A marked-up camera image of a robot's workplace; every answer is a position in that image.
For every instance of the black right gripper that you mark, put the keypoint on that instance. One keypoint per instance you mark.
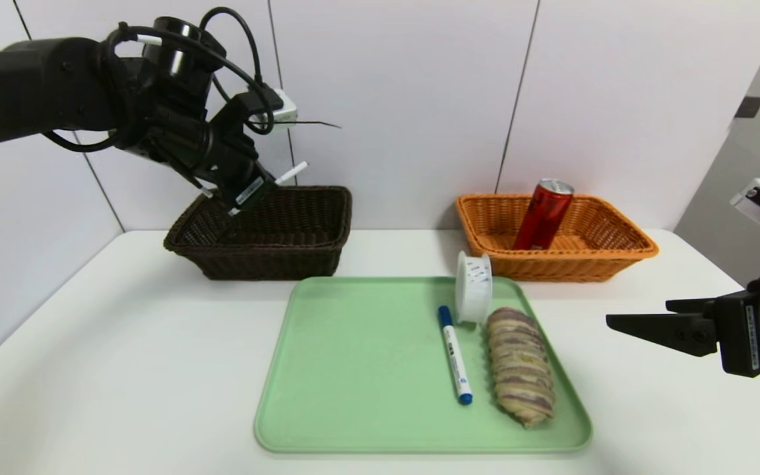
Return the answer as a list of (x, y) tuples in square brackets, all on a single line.
[(749, 328)]

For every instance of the white tape roll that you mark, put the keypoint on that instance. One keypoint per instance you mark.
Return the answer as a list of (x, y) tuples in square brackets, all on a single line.
[(474, 290)]

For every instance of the black wall bracket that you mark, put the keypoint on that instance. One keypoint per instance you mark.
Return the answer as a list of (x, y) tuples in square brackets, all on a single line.
[(748, 107)]

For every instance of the light green plastic tray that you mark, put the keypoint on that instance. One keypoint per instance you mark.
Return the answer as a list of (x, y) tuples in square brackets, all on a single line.
[(367, 396)]

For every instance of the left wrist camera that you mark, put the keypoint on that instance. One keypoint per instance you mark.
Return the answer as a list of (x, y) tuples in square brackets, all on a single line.
[(278, 109)]

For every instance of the white marker with blue cap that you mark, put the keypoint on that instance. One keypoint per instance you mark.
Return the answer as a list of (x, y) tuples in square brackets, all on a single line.
[(454, 356)]

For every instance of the dark brown wicker basket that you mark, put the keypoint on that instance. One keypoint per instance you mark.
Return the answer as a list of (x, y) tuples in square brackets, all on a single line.
[(287, 254)]

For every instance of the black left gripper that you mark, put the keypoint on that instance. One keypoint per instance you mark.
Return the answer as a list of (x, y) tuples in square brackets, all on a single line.
[(249, 190)]

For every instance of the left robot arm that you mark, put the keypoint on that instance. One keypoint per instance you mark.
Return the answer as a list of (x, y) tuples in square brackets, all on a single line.
[(30, 86)]

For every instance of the white stylus pen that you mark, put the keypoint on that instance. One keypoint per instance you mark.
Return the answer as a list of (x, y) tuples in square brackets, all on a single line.
[(293, 173)]

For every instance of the striped bread loaf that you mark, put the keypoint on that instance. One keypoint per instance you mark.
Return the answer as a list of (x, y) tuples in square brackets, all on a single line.
[(520, 369)]

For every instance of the red soda can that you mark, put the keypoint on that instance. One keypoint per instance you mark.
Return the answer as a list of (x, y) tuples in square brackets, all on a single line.
[(541, 214)]

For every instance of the orange wicker basket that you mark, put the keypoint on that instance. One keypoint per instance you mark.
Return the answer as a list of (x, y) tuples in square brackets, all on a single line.
[(578, 267)]

